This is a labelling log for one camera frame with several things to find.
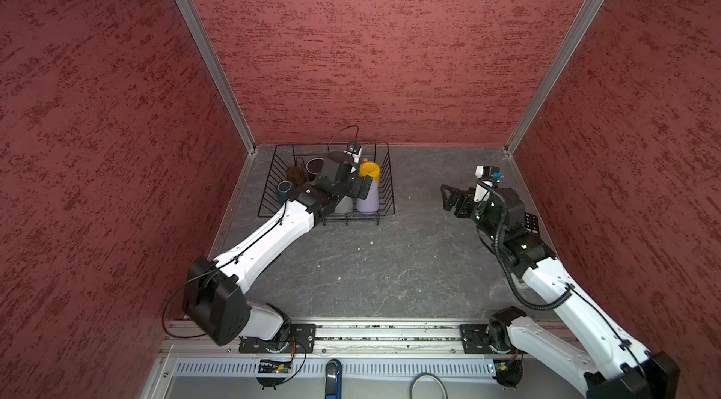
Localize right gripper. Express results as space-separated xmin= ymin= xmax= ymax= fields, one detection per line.
xmin=440 ymin=184 xmax=503 ymax=242

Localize yellow mug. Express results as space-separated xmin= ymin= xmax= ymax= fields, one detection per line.
xmin=359 ymin=159 xmax=381 ymax=182

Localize lavender cup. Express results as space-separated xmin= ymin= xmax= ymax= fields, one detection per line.
xmin=356 ymin=177 xmax=379 ymax=215

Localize grey mug cream inside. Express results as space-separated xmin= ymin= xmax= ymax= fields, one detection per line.
xmin=334 ymin=196 xmax=354 ymax=214

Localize black mug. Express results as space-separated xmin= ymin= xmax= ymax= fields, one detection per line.
xmin=305 ymin=157 xmax=324 ymax=181

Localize teal mug white inside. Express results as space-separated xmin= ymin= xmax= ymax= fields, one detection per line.
xmin=275 ymin=181 xmax=295 ymax=206

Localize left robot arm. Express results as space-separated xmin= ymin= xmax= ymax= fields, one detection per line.
xmin=181 ymin=143 xmax=372 ymax=346

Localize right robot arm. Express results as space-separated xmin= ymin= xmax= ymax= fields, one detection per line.
xmin=440 ymin=178 xmax=681 ymax=398

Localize black calculator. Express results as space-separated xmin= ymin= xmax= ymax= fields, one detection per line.
xmin=524 ymin=212 xmax=540 ymax=236

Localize right corner aluminium profile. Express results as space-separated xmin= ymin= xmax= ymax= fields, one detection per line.
xmin=505 ymin=0 xmax=606 ymax=157

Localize corner aluminium profile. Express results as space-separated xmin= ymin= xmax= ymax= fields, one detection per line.
xmin=174 ymin=0 xmax=257 ymax=156
xmin=505 ymin=0 xmax=606 ymax=157

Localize left corner aluminium profile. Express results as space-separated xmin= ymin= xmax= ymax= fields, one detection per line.
xmin=174 ymin=0 xmax=257 ymax=156

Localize black wire dish rack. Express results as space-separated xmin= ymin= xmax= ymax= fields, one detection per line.
xmin=257 ymin=142 xmax=395 ymax=224

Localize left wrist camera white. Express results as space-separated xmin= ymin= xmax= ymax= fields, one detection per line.
xmin=345 ymin=141 xmax=362 ymax=164

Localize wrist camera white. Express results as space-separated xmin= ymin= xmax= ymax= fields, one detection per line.
xmin=474 ymin=166 xmax=502 ymax=203
xmin=345 ymin=141 xmax=362 ymax=164

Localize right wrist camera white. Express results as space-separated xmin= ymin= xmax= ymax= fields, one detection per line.
xmin=474 ymin=166 xmax=502 ymax=203

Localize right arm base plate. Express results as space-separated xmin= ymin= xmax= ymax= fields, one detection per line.
xmin=459 ymin=322 xmax=529 ymax=355

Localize front aluminium rail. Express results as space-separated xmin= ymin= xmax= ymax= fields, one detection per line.
xmin=160 ymin=318 xmax=490 ymax=358

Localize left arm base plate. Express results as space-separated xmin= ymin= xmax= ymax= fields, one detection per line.
xmin=238 ymin=323 xmax=317 ymax=355

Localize black cable loop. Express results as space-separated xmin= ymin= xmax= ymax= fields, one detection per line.
xmin=409 ymin=373 xmax=449 ymax=399

